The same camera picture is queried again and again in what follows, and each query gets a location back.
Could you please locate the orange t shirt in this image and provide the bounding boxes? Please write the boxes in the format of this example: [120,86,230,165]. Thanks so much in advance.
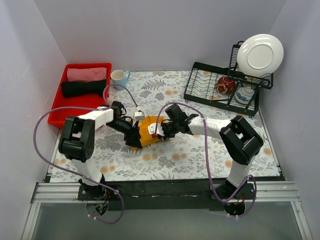
[138,115,160,147]

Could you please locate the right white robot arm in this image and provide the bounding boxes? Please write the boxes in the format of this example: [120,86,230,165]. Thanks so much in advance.
[152,102,264,203]

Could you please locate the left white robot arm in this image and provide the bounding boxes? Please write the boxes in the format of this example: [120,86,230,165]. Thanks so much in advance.
[58,101,145,200]

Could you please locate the floral table mat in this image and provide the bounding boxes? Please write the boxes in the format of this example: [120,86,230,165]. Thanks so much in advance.
[49,70,281,183]

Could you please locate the light blue mug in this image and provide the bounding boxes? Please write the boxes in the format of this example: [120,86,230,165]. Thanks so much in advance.
[110,70,131,91]

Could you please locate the pink rolled t shirt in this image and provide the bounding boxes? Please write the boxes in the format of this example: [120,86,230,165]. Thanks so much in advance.
[66,67,107,83]

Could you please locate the black rolled t shirt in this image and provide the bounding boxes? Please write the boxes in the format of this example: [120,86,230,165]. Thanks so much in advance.
[60,79,107,98]

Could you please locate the red floral bowl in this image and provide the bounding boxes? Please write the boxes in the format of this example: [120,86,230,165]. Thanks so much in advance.
[216,76,236,95]

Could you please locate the white blue floral bowl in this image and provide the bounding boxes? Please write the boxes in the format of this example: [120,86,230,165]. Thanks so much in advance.
[235,87,255,105]

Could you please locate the white plate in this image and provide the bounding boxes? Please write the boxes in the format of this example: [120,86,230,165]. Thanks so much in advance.
[237,34,284,77]

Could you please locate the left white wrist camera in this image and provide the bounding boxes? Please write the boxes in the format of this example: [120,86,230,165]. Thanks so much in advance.
[133,111,145,122]

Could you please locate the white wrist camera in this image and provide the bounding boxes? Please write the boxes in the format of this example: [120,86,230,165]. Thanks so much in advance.
[147,123,164,138]
[133,111,145,122]

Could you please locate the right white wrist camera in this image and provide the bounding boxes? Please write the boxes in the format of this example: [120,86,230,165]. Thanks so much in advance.
[147,123,164,138]

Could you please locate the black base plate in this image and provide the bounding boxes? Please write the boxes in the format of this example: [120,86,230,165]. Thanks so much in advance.
[77,178,254,211]

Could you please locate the black wire dish rack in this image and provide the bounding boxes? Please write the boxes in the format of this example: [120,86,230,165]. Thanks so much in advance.
[183,41,274,117]

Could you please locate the aluminium rail frame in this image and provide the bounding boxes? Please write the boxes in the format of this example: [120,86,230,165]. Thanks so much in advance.
[22,179,312,240]

